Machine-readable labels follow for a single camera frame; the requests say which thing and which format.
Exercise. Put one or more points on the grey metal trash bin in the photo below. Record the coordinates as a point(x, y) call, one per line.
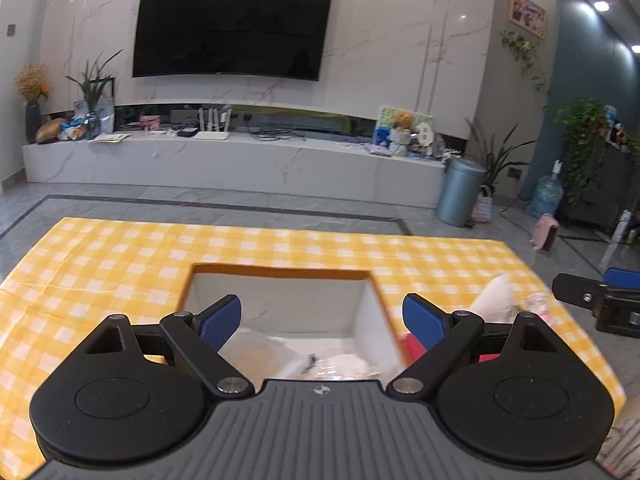
point(463, 179)

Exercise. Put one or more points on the black wall television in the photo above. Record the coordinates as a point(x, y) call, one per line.
point(264, 38)

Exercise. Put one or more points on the dried flowers black vase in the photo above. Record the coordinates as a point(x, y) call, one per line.
point(31, 84)

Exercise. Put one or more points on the orange storage box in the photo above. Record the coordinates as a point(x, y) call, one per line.
point(290, 314)

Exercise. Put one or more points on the floor potted plant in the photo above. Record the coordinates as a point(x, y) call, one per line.
point(494, 157)

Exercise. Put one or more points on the yellow checkered tablecloth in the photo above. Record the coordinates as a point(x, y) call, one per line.
point(88, 390)

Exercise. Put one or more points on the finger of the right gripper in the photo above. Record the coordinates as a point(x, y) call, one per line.
point(613, 302)

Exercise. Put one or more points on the white crinkled plastic bag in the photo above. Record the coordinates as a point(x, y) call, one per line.
point(339, 368)

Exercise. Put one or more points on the blue water jug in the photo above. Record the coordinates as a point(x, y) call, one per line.
point(548, 193)

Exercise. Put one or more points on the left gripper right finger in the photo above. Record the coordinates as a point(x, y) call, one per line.
point(447, 339)

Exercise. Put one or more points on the white wifi router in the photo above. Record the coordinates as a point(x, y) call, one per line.
point(214, 123)

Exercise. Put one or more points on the pink woven basket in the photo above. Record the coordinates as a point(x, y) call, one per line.
point(482, 210)

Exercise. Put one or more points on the framed wall picture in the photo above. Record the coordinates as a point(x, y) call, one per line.
point(529, 16)

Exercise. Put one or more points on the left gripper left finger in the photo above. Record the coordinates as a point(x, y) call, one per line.
point(195, 341)

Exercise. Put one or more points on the white marble TV console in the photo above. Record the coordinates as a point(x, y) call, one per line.
point(304, 167)

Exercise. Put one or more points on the red box lid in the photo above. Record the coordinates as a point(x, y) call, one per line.
point(486, 348)

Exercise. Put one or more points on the pink white knitted toy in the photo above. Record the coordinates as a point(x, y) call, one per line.
point(496, 303)

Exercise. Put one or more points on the teddy bear on console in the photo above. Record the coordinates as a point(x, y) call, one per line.
point(401, 132)

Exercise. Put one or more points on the green plant glass vase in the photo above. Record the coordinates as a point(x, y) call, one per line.
point(94, 79)

